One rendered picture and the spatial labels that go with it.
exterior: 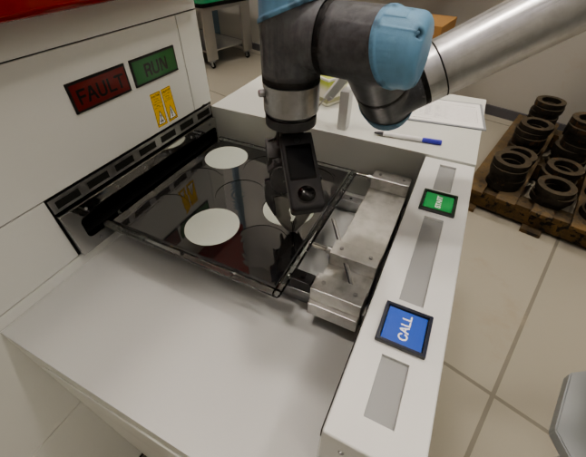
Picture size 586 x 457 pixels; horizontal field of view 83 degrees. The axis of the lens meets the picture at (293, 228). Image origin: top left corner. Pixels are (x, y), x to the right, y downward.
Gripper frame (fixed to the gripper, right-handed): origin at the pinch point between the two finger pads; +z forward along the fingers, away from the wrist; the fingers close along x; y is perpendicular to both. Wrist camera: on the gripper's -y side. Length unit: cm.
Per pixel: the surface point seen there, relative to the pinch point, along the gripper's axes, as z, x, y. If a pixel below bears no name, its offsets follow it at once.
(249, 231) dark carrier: 1.7, 7.5, 2.1
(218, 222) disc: 1.5, 13.2, 5.2
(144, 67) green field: -18.9, 24.2, 28.5
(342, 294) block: 0.7, -5.2, -14.3
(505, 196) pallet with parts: 76, -137, 89
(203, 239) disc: 1.6, 15.7, 1.1
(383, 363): -4.1, -5.8, -27.1
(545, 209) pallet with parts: 76, -152, 75
